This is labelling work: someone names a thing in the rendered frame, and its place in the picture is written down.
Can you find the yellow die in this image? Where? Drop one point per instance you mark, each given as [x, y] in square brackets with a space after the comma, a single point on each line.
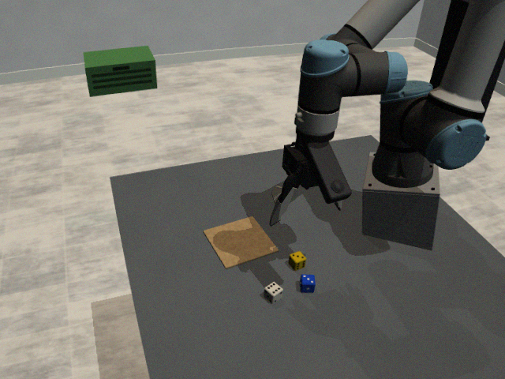
[297, 260]

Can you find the tan square mat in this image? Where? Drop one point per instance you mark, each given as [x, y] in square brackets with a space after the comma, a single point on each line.
[239, 242]

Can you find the blue die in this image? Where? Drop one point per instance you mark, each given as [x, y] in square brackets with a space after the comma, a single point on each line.
[307, 283]

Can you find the white die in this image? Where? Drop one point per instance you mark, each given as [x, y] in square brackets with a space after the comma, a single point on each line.
[273, 292]

